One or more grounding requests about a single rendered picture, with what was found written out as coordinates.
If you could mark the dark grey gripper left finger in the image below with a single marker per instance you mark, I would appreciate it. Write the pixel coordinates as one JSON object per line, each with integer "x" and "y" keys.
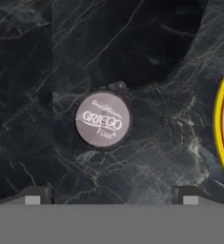
{"x": 37, "y": 194}

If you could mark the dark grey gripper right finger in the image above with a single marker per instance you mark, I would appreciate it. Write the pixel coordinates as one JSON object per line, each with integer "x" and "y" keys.
{"x": 186, "y": 193}

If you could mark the black yogurt container grey lid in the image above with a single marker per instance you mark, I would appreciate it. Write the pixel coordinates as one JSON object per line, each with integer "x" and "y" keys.
{"x": 103, "y": 119}

